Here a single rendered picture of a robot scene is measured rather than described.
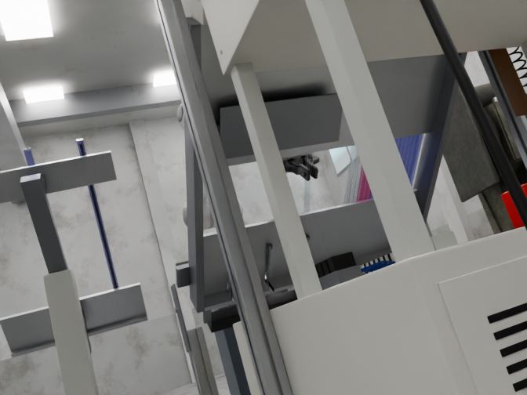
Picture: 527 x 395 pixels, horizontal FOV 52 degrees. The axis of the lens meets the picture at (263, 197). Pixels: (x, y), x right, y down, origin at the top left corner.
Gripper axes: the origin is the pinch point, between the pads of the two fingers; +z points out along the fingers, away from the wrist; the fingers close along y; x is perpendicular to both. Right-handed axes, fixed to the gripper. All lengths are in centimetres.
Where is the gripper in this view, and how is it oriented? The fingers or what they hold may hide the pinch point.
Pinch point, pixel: (308, 171)
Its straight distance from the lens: 136.2
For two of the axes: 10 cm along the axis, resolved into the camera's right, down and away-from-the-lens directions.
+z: 4.3, 4.3, -7.9
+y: 9.0, -2.5, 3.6
